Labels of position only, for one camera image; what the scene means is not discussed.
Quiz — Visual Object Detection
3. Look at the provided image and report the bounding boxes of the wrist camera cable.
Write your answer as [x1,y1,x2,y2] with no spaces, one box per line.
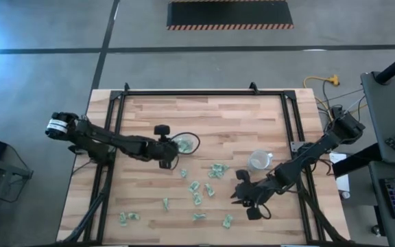
[257,204,273,220]
[169,132,201,171]

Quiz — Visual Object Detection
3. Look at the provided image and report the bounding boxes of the yellow extension cord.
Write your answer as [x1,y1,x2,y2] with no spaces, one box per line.
[302,74,366,117]

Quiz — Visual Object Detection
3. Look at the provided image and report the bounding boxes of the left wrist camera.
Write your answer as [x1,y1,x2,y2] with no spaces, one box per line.
[153,124,171,142]

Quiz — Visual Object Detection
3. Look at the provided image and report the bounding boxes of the grey metal stand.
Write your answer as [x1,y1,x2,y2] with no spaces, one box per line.
[0,154,34,247]

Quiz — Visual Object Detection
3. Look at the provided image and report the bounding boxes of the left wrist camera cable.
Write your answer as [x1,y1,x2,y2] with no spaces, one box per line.
[169,132,201,171]

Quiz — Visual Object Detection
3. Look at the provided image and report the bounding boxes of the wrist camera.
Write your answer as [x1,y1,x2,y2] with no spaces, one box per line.
[246,206,263,222]
[153,124,171,142]

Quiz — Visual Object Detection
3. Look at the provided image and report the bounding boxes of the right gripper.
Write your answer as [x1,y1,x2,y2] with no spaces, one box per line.
[230,169,278,209]

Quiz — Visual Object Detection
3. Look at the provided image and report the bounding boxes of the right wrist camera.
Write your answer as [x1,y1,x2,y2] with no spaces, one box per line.
[246,206,263,222]

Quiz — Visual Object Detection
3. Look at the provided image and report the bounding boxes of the black metal table frame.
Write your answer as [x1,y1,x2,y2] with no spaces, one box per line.
[62,81,349,245]

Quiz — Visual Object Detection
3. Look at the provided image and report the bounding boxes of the grey office desk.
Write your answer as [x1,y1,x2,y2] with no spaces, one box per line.
[368,160,395,247]
[360,70,395,165]

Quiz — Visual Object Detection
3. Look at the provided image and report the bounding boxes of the black desk beam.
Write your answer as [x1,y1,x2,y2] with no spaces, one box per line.
[332,143,383,178]

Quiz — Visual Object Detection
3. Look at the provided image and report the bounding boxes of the heap of green sweetener packets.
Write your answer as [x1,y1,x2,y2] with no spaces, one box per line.
[176,139,194,154]

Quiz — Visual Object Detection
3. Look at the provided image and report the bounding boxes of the white paper sheet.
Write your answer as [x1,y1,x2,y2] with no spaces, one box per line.
[328,152,351,193]

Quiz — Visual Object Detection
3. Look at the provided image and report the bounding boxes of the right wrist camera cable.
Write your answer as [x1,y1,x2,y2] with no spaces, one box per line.
[257,204,273,220]

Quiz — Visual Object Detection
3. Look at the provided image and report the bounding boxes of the black hazard-striped floor mat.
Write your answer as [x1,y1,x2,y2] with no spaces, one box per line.
[166,0,295,31]

